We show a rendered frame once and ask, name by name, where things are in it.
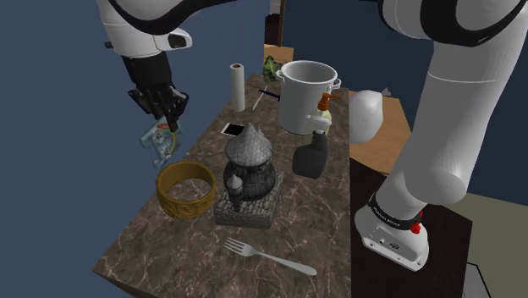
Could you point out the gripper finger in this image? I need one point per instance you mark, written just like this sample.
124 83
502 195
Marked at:
146 104
175 107

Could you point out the grey tower model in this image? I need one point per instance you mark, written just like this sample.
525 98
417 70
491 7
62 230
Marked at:
248 161

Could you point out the dark blue pen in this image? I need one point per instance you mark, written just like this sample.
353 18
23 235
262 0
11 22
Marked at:
270 95

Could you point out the rainbow patterned toy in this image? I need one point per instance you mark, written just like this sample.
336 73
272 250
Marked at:
161 142

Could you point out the white paper towel roll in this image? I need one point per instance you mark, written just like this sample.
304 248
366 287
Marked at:
237 88

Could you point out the large white pot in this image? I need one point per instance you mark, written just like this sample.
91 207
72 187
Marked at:
299 101

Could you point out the wooden table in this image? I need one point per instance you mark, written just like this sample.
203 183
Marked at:
387 144

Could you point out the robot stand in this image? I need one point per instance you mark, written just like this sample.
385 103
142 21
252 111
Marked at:
379 272

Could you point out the orange pump soap dispenser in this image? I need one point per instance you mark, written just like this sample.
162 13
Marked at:
326 105

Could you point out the white rounded object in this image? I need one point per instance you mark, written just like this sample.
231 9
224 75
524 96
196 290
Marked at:
365 117

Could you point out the black spray bottle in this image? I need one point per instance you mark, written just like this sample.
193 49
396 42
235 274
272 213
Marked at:
309 159

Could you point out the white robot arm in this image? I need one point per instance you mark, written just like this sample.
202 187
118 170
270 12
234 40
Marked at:
458 111

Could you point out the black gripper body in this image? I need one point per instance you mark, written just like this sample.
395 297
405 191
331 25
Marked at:
147 72

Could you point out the white smartphone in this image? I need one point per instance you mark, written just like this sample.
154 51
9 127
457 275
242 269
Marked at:
232 129

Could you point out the silver fork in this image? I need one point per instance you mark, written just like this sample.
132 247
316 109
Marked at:
241 247

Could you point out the green leafy object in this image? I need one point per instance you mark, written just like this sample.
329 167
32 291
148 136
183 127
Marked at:
271 68

